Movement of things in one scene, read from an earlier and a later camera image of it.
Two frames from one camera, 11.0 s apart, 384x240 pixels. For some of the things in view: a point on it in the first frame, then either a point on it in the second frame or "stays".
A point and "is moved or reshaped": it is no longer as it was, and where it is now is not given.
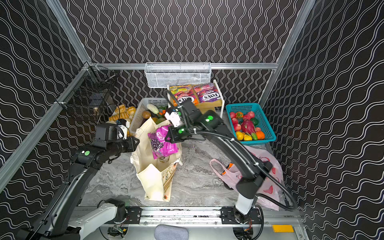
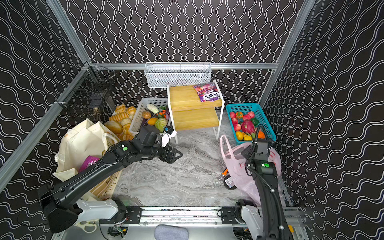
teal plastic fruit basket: (263, 123) stays
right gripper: (173, 133) -> (250, 151)
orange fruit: (261, 135) stays
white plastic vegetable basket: (137, 116) stays
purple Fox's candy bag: (207, 92) stays
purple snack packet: (159, 146) is moved or reshaped
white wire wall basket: (161, 74) stays
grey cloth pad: (166, 232) stays
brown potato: (146, 115) stays
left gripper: (133, 144) -> (169, 153)
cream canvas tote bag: (156, 175) -> (82, 140)
